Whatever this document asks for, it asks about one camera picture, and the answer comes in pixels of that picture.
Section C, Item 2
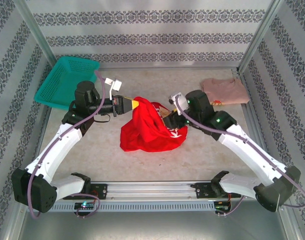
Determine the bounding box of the folded pink t-shirt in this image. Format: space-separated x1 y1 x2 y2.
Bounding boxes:
201 77 251 107

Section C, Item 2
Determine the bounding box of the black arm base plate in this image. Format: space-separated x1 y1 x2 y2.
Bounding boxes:
62 183 108 200
194 182 242 200

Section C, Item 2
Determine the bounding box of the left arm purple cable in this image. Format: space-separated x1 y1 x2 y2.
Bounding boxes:
26 70 106 220

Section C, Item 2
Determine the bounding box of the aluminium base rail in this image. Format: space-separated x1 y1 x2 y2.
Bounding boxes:
16 180 286 201

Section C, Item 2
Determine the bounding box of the grey metal panel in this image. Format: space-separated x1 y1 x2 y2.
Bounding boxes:
17 212 296 240

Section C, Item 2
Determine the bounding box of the grey slotted cable duct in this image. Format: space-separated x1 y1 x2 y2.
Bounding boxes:
26 201 231 213

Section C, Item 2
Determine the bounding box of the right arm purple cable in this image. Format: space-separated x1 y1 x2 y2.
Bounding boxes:
175 94 305 217

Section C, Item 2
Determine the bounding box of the aluminium side rail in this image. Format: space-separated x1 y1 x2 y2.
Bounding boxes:
27 106 53 182
238 71 277 181

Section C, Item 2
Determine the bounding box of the teal plastic basket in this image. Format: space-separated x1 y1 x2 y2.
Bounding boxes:
33 55 101 111

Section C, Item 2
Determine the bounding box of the aluminium frame post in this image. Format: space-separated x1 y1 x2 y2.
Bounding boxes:
236 0 286 74
12 0 59 67

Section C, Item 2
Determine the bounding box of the left gripper thin black cable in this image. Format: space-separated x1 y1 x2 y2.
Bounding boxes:
93 113 113 124

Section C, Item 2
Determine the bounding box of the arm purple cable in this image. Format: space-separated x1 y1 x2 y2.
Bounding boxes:
175 94 305 217
26 70 106 220

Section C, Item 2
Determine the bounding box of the aluminium back beam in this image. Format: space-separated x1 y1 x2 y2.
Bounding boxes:
98 65 240 72

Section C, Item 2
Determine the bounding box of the small circuit board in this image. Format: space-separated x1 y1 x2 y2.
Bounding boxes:
74 201 96 210
213 200 232 214

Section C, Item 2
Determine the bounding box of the red bear print t-shirt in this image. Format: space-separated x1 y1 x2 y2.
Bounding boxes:
120 96 189 153

